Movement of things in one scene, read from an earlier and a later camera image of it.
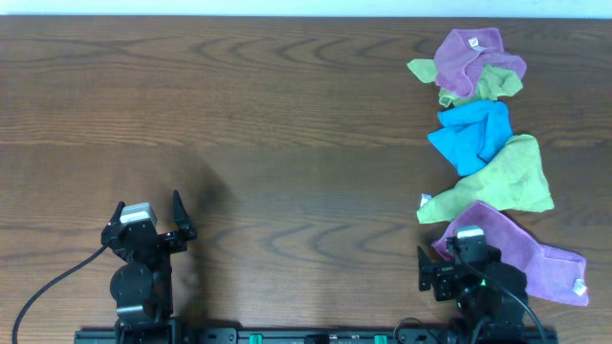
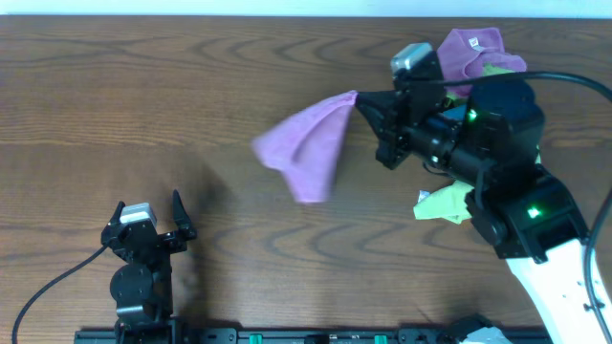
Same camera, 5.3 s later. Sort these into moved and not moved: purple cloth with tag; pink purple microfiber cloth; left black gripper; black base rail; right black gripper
Moved: right black gripper; pink purple microfiber cloth
Not moved: black base rail; purple cloth with tag; left black gripper
